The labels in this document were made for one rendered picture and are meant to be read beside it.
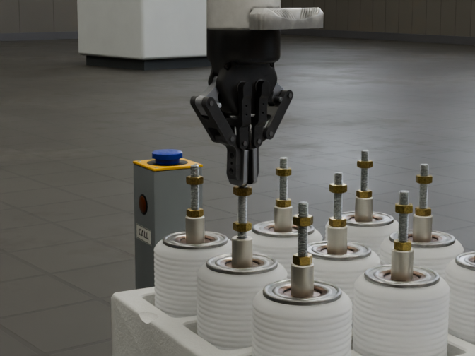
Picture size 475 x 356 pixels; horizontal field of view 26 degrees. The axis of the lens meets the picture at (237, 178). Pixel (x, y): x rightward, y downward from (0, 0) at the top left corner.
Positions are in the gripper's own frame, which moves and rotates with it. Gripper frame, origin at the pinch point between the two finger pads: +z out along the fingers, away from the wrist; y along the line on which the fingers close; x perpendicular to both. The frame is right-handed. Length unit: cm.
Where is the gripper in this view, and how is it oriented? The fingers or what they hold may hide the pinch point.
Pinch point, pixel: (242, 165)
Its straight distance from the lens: 106.9
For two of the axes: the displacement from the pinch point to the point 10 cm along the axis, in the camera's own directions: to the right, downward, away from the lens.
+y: -7.2, 1.2, -6.8
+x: 6.9, 1.3, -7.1
